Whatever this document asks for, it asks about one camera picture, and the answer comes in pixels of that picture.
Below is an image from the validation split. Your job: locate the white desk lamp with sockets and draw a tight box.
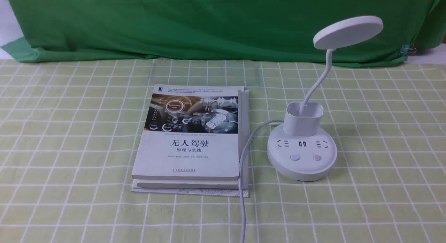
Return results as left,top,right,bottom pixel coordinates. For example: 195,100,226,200
267,16,384,182

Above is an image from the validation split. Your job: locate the top book with car cover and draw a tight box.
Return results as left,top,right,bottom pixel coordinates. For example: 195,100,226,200
132,84,245,181

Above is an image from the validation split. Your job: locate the bottom white book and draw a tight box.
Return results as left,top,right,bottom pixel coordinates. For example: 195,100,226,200
132,90,250,198

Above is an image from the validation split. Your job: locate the green backdrop cloth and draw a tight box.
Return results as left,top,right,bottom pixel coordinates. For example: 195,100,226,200
1,0,445,68

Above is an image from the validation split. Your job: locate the green checkered tablecloth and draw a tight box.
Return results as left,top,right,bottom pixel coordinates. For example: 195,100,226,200
0,59,446,243

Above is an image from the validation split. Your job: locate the binder clip on backdrop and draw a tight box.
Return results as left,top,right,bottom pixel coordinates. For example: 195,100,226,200
399,44,417,57

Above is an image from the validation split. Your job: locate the white lamp power cable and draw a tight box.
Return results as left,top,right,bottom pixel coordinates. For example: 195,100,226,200
238,119,284,243

